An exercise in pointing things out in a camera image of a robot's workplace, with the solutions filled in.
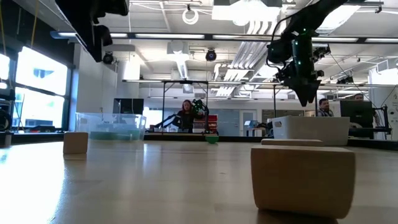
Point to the thick natural wood block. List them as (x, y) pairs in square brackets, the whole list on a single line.
[(303, 182)]

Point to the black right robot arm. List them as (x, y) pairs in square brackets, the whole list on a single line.
[(317, 12)]

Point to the black monitor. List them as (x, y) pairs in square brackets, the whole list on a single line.
[(356, 113), (128, 106)]

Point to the white ceiling light panel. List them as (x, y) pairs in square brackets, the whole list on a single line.
[(242, 12), (342, 21)]

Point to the black equipment stand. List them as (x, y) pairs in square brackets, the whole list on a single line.
[(384, 119)]

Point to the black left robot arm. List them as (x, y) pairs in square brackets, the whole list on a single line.
[(6, 96)]

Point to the long ceiling light bar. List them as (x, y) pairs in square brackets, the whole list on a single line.
[(169, 36)]

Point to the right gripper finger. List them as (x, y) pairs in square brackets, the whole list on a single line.
[(301, 91), (311, 90)]

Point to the red tool chest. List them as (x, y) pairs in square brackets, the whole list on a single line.
[(213, 122)]

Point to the white plastic bin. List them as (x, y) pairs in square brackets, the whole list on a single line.
[(311, 130)]

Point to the black background robot arm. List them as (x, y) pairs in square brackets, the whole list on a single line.
[(199, 109), (168, 119)]

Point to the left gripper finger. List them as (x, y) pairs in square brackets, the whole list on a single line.
[(91, 43), (106, 35)]

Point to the black metal stand frame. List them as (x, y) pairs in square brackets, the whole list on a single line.
[(186, 82), (274, 102)]

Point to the clear plastic bin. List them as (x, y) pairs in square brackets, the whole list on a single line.
[(110, 123)]

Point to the arched natural wood block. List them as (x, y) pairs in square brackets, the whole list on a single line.
[(75, 142)]

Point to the black ceiling spotlight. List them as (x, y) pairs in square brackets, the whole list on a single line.
[(211, 55), (108, 58), (321, 51)]

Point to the white door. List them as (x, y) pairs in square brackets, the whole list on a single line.
[(247, 123)]

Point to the person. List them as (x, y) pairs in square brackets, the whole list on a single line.
[(186, 118), (359, 97), (325, 108)]

